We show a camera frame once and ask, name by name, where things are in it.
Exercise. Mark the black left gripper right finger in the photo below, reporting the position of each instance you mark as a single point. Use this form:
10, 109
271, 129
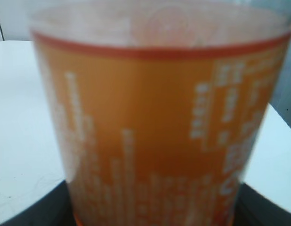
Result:
252, 209

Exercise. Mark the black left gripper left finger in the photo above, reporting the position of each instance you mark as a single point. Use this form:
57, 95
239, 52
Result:
54, 209

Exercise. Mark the orange soda plastic bottle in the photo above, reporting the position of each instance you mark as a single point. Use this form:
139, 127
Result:
156, 103

